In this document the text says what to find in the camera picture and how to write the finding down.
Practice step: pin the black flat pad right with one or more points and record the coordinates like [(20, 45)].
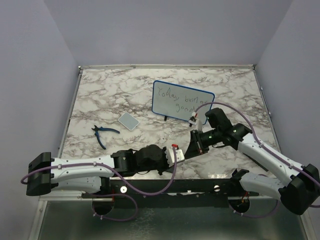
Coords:
[(256, 162)]

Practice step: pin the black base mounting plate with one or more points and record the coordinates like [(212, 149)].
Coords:
[(182, 193)]

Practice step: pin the small white-framed grey tablet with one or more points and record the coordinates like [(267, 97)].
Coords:
[(128, 121)]

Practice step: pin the blue-framed whiteboard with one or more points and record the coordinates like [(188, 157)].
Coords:
[(179, 102)]

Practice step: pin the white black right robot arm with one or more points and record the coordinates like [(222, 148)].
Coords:
[(295, 185)]

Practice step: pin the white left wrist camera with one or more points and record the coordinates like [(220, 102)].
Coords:
[(174, 154)]

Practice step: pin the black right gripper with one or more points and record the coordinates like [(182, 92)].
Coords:
[(196, 146)]

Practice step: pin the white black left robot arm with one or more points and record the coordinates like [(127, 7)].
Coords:
[(46, 172)]

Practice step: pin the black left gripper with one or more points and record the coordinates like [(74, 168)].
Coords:
[(161, 171)]

